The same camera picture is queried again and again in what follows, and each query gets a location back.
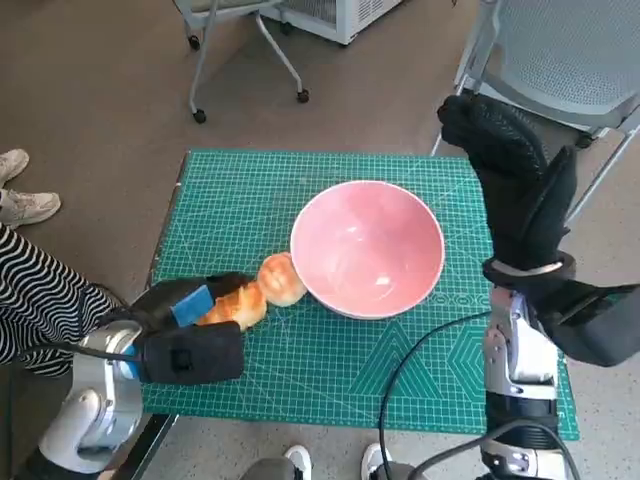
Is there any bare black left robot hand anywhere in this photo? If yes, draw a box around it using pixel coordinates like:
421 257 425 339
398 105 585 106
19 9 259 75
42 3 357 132
130 271 257 332

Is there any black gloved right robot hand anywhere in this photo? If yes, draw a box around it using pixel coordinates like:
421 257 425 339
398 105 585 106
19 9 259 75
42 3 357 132
436 94 579 274

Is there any long toy bread loaf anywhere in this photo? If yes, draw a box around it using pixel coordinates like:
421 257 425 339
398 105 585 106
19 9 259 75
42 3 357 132
197 282 268 333

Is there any round toy bread bun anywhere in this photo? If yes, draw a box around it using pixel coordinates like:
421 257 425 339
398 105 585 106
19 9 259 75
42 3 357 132
256 252 307 307

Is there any pink bowl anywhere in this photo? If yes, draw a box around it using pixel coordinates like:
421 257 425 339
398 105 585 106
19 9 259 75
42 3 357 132
289 180 446 321

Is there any person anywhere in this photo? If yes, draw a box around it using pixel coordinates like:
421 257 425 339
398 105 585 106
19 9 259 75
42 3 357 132
0 222 126 379

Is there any grey mesh chair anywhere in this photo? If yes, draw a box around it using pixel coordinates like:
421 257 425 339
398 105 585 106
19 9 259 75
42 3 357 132
430 0 640 231

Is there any green cutting mat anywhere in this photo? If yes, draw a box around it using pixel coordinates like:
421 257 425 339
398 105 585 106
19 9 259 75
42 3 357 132
139 149 581 442

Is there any person's white shoe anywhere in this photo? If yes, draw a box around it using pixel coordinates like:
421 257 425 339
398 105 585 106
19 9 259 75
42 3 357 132
0 189 62 230
0 148 30 184

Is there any white sneaker with black tongue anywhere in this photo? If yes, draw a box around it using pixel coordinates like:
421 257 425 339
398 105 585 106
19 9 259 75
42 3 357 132
360 442 394 480
283 444 312 480

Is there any white cabinet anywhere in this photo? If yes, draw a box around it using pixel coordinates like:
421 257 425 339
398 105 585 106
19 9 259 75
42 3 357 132
259 0 404 46

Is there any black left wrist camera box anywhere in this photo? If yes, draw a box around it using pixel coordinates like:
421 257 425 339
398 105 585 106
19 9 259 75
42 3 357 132
135 321 246 386

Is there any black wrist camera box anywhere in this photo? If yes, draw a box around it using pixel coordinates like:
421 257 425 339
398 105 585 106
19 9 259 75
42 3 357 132
524 279 640 369
135 321 246 386

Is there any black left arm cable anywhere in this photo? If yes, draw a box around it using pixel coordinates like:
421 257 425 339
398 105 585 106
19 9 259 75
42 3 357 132
24 337 146 361

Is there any black table frame bar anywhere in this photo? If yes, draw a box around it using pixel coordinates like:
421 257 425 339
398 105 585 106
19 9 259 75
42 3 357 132
112 412 179 480

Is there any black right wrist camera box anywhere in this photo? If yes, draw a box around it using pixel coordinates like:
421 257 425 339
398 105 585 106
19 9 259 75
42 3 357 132
524 279 640 369

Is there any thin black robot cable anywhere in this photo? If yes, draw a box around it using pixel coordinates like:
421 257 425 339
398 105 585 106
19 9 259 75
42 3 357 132
378 309 494 480

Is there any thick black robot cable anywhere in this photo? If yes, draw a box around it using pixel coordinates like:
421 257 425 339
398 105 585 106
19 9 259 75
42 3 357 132
409 419 581 480

